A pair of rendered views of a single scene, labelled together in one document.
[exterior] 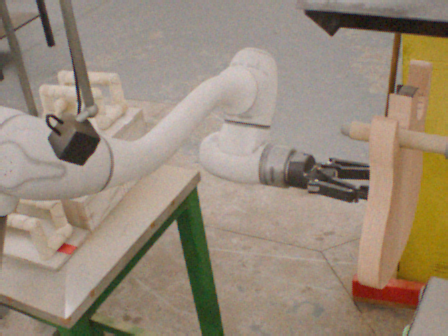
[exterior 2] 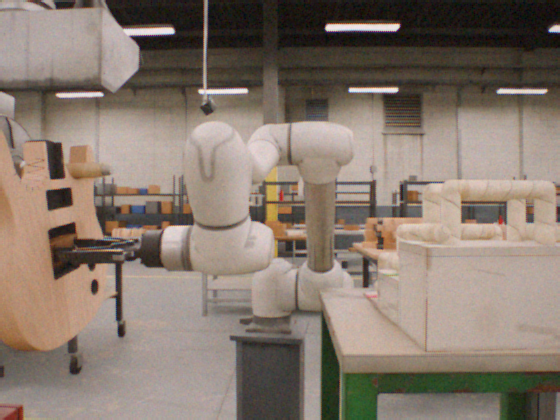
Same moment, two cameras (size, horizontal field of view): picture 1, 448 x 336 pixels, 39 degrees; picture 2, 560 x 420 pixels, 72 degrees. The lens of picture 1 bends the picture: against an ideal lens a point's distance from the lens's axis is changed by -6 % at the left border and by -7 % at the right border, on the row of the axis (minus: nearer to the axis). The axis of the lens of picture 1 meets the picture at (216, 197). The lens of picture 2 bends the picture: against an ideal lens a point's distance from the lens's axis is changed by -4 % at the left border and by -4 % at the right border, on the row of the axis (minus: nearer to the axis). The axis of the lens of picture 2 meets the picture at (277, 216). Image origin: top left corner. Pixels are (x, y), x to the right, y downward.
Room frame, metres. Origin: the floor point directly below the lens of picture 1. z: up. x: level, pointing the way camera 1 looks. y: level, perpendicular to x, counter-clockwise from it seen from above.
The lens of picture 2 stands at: (1.94, -0.39, 1.15)
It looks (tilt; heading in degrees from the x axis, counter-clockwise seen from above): 0 degrees down; 148
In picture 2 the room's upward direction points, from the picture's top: straight up
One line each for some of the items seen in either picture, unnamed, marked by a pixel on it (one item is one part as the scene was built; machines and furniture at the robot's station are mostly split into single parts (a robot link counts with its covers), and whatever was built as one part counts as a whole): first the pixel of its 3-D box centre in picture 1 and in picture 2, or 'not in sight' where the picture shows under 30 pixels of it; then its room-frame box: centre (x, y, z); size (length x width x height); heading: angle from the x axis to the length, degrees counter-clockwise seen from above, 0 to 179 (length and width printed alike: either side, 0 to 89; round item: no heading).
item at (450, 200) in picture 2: (117, 95); (450, 217); (1.53, 0.20, 1.15); 0.03 x 0.03 x 0.09
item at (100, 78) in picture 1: (87, 77); (498, 189); (1.58, 0.28, 1.20); 0.20 x 0.03 x 0.03; 59
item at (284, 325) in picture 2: not in sight; (267, 319); (0.56, 0.41, 0.73); 0.22 x 0.18 x 0.06; 49
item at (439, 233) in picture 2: (114, 112); (434, 232); (1.49, 0.22, 1.12); 0.11 x 0.03 x 0.03; 150
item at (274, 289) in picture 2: not in sight; (274, 285); (0.58, 0.44, 0.87); 0.18 x 0.16 x 0.22; 50
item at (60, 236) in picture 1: (56, 240); not in sight; (1.22, 0.38, 0.96); 0.11 x 0.03 x 0.03; 150
